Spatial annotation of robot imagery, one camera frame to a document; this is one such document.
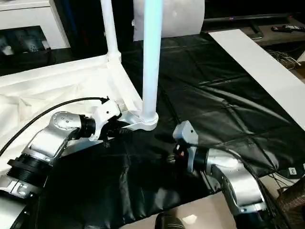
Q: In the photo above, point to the dark right robot foot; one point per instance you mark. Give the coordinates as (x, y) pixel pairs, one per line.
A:
(169, 221)

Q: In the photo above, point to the white plastic table leg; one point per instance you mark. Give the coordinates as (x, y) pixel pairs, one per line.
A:
(151, 59)
(110, 28)

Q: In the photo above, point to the black flat television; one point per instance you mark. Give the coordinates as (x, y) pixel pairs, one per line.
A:
(238, 18)

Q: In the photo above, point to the white angular box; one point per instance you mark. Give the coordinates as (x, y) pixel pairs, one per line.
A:
(301, 59)

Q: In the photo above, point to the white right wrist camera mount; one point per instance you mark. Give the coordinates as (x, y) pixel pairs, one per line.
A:
(186, 131)

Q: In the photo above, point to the black furniture with yellow label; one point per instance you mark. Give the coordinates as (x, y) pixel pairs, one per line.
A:
(83, 23)

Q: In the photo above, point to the white plastic table top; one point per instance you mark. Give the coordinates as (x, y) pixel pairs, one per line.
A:
(47, 78)

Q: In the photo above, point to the black remote control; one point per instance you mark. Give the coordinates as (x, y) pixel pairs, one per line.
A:
(288, 28)

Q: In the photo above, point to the white glass-door cabinet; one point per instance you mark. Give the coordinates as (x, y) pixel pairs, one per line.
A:
(31, 21)

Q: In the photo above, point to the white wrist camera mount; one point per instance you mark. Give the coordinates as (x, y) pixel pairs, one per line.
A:
(104, 112)
(186, 131)

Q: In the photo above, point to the black adapter with white label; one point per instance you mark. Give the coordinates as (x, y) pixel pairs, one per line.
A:
(291, 171)

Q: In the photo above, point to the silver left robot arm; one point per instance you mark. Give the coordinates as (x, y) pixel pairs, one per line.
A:
(47, 138)

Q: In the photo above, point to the white flat board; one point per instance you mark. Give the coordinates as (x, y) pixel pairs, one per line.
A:
(257, 66)

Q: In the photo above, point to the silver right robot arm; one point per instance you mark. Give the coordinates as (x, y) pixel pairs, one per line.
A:
(233, 176)

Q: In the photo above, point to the black work mat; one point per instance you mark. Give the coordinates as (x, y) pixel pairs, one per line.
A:
(214, 95)

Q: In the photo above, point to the brown furry object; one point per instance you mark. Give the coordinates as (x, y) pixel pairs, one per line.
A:
(291, 202)

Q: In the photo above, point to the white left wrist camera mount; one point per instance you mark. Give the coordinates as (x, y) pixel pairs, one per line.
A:
(104, 112)

